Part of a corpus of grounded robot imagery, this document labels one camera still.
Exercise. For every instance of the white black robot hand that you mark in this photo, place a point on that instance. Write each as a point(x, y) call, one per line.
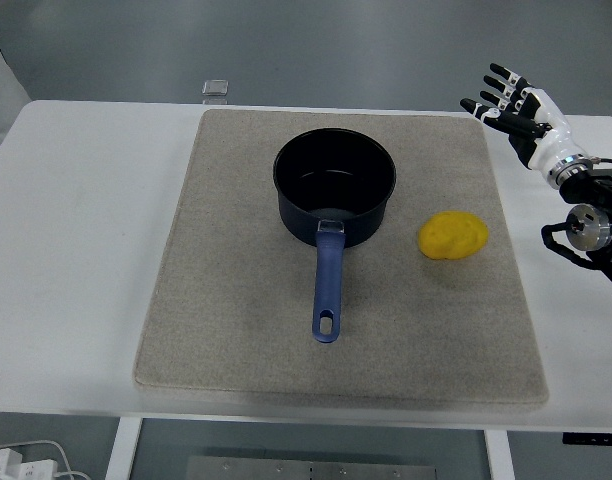
point(553, 135)

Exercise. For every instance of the yellow potato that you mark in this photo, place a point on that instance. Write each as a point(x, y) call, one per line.
point(453, 235)

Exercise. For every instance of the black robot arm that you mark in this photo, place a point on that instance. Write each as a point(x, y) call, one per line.
point(588, 225)

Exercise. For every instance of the black table control panel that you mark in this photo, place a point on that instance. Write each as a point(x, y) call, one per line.
point(593, 438)

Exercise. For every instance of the white table leg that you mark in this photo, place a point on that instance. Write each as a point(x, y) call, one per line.
point(122, 450)
point(500, 457)

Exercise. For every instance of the small clear square object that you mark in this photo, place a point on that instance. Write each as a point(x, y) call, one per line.
point(215, 87)

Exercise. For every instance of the beige fabric mat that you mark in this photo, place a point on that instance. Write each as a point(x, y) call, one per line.
point(236, 300)

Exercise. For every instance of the grey metal plate with screws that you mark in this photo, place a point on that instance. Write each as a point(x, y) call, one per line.
point(311, 470)

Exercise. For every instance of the white power strip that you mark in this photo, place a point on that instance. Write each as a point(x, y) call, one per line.
point(26, 469)

